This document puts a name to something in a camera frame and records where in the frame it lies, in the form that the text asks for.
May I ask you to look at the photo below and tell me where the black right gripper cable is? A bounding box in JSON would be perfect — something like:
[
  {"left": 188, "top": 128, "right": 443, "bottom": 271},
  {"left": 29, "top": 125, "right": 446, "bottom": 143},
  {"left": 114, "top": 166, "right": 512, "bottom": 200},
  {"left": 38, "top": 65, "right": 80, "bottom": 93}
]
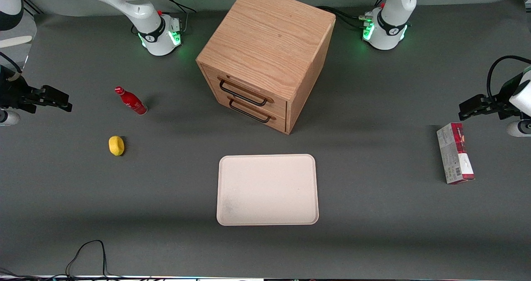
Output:
[{"left": 0, "top": 52, "right": 22, "bottom": 81}]

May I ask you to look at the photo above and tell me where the black looped table cable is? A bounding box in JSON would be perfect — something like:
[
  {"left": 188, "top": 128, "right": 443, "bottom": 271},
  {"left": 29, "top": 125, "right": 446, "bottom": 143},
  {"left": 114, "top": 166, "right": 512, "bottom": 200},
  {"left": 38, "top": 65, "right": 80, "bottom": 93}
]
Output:
[{"left": 64, "top": 239, "right": 125, "bottom": 280}]

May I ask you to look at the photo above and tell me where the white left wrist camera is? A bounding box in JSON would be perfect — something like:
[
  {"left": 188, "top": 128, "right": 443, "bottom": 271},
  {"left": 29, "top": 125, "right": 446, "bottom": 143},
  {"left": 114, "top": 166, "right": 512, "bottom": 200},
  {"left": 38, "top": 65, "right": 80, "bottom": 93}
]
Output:
[{"left": 507, "top": 120, "right": 531, "bottom": 137}]

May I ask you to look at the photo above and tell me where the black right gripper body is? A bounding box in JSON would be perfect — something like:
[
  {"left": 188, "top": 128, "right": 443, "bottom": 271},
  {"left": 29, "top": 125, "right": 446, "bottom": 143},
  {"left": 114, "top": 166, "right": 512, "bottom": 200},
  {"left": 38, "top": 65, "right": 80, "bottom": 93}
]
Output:
[{"left": 0, "top": 65, "right": 26, "bottom": 110}]

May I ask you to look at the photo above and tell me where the wooden drawer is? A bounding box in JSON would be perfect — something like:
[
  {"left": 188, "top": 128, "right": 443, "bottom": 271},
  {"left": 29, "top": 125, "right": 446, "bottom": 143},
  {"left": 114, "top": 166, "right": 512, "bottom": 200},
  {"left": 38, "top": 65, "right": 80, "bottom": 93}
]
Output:
[
  {"left": 201, "top": 64, "right": 288, "bottom": 117},
  {"left": 214, "top": 92, "right": 287, "bottom": 133}
]

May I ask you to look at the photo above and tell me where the black drawer handle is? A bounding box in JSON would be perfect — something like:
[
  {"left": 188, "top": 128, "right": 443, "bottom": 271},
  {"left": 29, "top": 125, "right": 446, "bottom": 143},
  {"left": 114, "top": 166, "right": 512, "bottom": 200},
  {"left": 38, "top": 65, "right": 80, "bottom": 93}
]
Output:
[
  {"left": 229, "top": 99, "right": 271, "bottom": 124},
  {"left": 219, "top": 79, "right": 268, "bottom": 107}
]

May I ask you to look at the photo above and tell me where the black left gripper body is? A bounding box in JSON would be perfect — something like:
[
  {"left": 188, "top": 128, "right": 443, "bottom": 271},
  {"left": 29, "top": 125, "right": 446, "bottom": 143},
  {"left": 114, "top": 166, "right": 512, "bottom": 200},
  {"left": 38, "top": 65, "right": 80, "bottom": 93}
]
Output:
[{"left": 498, "top": 74, "right": 524, "bottom": 120}]

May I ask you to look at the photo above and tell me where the yellow lemon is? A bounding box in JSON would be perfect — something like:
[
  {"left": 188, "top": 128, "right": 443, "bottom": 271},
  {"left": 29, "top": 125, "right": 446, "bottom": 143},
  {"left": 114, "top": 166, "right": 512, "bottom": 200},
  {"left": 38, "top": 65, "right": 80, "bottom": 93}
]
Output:
[{"left": 109, "top": 136, "right": 125, "bottom": 156}]

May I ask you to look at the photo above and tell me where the black lower drawer handle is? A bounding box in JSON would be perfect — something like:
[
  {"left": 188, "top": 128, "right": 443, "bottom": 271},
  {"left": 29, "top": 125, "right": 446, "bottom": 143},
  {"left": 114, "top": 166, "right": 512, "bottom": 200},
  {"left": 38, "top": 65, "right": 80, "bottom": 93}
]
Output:
[{"left": 229, "top": 99, "right": 271, "bottom": 124}]

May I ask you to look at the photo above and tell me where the black arm base cable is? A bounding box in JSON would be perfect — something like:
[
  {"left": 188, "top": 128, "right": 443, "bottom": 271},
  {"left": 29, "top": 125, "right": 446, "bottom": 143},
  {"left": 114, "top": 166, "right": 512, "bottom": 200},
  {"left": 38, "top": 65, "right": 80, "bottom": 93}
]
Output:
[
  {"left": 317, "top": 0, "right": 388, "bottom": 30},
  {"left": 159, "top": 0, "right": 196, "bottom": 33}
]

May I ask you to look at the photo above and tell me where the red coke bottle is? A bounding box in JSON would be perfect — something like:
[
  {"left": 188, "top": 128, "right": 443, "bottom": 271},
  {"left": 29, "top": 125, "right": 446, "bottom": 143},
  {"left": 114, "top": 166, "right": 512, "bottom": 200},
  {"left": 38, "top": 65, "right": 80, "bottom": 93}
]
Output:
[{"left": 115, "top": 86, "right": 148, "bottom": 116}]

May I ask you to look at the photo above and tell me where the wooden upper drawer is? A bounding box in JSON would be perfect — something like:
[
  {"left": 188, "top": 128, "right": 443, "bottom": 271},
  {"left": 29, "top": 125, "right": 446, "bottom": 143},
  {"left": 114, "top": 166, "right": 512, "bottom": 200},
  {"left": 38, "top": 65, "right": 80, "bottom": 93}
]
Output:
[{"left": 201, "top": 64, "right": 288, "bottom": 117}]

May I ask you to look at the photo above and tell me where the black left arm base cable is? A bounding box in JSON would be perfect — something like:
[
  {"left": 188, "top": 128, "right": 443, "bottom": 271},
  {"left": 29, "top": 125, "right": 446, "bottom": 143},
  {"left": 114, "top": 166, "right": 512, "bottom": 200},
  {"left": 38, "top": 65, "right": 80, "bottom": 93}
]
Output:
[{"left": 317, "top": 0, "right": 388, "bottom": 30}]

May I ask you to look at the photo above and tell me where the black upper drawer handle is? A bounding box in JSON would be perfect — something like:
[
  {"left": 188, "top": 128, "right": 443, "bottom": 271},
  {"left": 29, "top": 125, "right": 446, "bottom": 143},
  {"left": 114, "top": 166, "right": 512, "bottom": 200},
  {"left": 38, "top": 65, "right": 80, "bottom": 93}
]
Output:
[{"left": 219, "top": 79, "right": 268, "bottom": 107}]

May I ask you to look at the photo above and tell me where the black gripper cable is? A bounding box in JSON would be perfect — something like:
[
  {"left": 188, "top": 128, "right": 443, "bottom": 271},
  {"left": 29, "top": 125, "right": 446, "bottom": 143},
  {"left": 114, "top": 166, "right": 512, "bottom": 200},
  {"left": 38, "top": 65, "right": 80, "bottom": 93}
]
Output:
[
  {"left": 487, "top": 56, "right": 531, "bottom": 101},
  {"left": 0, "top": 52, "right": 22, "bottom": 81}
]

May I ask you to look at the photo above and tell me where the red plaid cardboard box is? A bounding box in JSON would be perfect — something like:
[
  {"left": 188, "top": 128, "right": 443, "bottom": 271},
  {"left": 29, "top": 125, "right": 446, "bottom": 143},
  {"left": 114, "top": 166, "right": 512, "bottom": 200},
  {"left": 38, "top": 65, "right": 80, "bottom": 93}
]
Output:
[{"left": 436, "top": 122, "right": 475, "bottom": 185}]

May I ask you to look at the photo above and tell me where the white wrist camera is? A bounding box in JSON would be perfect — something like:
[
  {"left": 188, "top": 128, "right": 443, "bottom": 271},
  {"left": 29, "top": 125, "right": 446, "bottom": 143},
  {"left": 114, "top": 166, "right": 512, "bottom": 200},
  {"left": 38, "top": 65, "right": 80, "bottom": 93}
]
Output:
[
  {"left": 507, "top": 120, "right": 531, "bottom": 137},
  {"left": 0, "top": 110, "right": 20, "bottom": 126}
]

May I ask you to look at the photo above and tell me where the beige rectangular tray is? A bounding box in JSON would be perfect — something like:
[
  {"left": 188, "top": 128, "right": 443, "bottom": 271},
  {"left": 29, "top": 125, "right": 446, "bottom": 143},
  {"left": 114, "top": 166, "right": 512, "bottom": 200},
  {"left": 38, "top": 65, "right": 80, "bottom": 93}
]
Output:
[{"left": 216, "top": 154, "right": 319, "bottom": 226}]

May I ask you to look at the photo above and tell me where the black floor cable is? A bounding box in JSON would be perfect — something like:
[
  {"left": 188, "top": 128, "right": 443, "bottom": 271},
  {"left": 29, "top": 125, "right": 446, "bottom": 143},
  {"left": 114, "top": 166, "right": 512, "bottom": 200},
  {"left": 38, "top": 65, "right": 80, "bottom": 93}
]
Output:
[{"left": 0, "top": 268, "right": 67, "bottom": 281}]

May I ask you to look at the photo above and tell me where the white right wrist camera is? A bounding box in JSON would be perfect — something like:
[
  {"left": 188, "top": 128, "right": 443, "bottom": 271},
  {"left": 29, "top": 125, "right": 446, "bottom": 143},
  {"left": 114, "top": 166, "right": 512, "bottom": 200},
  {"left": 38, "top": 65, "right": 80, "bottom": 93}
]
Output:
[{"left": 0, "top": 110, "right": 20, "bottom": 126}]

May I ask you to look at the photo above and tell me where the black right arm base cable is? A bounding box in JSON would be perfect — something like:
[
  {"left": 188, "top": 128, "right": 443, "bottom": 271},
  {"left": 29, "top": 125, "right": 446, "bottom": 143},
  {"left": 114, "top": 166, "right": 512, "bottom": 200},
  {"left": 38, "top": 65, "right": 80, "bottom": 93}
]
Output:
[{"left": 159, "top": 0, "right": 196, "bottom": 33}]

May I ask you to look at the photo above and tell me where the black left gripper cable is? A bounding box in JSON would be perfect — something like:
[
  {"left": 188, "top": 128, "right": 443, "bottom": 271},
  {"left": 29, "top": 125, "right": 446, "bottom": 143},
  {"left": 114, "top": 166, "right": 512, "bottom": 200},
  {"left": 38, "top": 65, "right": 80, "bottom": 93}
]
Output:
[{"left": 487, "top": 56, "right": 531, "bottom": 101}]

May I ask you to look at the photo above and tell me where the wooden lower drawer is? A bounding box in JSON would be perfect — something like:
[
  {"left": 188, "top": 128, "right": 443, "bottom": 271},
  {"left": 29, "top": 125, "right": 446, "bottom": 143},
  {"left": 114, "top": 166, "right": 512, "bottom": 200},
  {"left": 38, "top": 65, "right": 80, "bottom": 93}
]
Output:
[{"left": 214, "top": 92, "right": 287, "bottom": 133}]

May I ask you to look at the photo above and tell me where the wooden drawer cabinet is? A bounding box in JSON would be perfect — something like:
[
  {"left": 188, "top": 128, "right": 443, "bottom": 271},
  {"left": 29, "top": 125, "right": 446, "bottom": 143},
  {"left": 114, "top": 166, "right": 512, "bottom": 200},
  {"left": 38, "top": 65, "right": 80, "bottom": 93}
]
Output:
[{"left": 196, "top": 0, "right": 336, "bottom": 135}]

